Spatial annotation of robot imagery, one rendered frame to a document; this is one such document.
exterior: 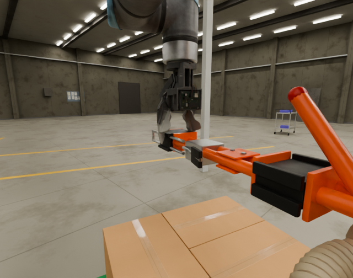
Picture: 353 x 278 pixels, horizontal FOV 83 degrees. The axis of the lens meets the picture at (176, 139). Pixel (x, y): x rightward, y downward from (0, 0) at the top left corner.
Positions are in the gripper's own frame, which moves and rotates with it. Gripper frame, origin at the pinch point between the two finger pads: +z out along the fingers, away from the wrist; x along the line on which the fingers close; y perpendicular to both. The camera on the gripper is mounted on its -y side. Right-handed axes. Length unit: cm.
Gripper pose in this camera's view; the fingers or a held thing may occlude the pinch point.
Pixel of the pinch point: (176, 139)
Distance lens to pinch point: 57.2
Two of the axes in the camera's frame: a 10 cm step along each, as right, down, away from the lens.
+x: 8.9, -0.8, 4.5
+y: 4.6, 1.7, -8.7
